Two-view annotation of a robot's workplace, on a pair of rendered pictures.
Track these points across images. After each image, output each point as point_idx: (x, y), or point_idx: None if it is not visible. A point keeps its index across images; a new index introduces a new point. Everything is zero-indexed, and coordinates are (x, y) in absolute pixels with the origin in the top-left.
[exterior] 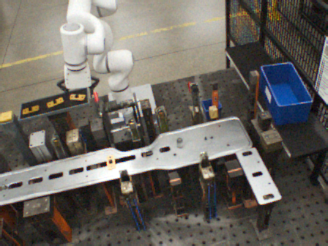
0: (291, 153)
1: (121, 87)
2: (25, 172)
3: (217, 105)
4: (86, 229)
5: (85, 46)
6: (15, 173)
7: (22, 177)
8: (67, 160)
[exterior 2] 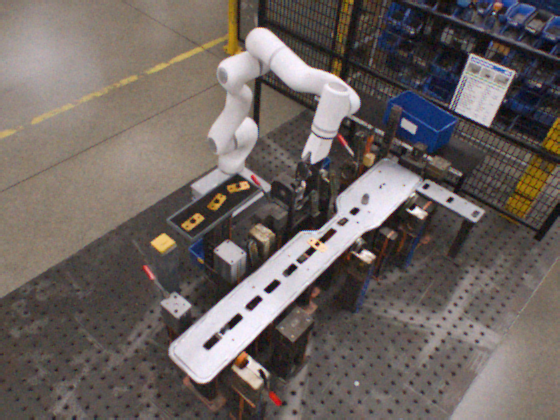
0: (462, 172)
1: (242, 166)
2: (230, 301)
3: (368, 151)
4: None
5: (350, 106)
6: (217, 309)
7: (232, 309)
8: (268, 265)
